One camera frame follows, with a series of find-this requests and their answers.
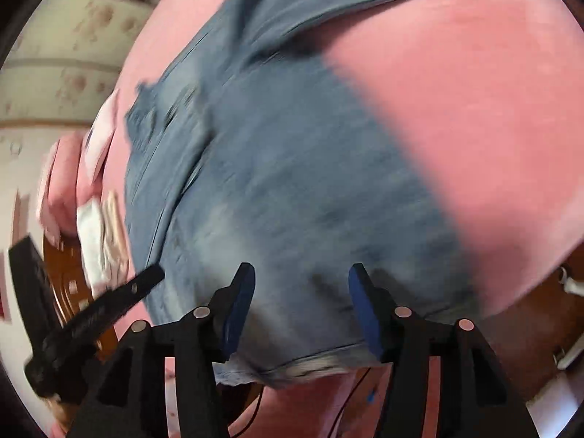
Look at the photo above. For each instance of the white pink printed cloth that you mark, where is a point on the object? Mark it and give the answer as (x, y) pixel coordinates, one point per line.
(102, 132)

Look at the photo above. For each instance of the white folded cloth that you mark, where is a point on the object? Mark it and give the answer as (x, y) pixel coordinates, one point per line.
(91, 246)

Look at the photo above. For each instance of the pink bed sheet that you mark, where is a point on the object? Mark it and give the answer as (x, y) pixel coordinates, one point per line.
(456, 123)

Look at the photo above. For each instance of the folded pink cloth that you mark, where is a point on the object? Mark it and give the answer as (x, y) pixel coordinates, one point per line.
(64, 182)

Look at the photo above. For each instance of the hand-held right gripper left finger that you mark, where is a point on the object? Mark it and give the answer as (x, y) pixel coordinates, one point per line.
(239, 301)

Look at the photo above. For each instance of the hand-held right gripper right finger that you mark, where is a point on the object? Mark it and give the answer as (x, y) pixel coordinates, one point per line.
(365, 305)

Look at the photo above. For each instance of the blue denim jacket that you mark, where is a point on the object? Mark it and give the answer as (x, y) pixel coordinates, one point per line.
(296, 169)

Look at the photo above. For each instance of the white metal frame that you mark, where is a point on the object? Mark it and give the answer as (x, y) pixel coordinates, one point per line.
(572, 285)

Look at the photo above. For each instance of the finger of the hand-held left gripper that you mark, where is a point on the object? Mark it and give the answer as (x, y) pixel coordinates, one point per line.
(32, 283)
(132, 289)

